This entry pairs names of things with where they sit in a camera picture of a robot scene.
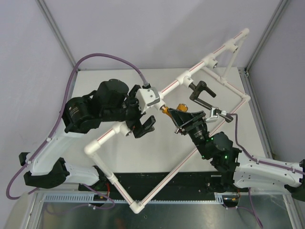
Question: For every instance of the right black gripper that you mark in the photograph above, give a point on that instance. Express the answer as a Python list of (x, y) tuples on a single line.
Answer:
[(196, 118)]

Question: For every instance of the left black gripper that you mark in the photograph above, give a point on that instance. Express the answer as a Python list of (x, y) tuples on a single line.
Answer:
[(138, 130)]

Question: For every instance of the white PVC pipe frame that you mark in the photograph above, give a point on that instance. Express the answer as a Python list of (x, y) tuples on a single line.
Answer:
[(209, 61)]

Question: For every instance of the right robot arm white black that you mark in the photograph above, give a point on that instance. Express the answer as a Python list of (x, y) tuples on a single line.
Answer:
[(238, 167)]

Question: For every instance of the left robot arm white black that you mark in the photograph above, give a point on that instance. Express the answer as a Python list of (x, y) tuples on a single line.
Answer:
[(113, 101)]

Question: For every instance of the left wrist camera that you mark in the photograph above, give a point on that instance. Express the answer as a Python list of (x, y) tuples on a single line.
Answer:
[(147, 98)]

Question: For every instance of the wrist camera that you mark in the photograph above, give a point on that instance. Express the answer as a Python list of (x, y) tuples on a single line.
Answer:
[(215, 113), (147, 98)]

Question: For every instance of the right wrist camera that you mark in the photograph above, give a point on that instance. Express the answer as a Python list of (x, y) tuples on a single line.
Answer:
[(215, 113)]

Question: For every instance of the white slotted cable duct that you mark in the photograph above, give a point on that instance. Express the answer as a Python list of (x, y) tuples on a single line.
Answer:
[(93, 198)]

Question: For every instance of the aluminium frame rail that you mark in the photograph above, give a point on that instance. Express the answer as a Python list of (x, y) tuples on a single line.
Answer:
[(255, 191)]

